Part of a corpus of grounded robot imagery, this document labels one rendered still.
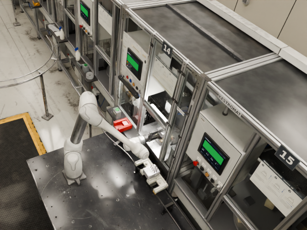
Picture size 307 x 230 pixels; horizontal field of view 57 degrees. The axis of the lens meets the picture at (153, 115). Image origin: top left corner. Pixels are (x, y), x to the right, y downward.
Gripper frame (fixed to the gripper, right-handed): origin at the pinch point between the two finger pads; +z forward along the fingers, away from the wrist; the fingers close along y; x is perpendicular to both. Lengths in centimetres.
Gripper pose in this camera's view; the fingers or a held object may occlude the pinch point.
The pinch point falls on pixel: (161, 132)
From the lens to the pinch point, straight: 283.2
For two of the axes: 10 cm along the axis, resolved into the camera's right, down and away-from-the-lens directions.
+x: -5.4, -6.4, 5.5
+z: 8.3, -3.0, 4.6
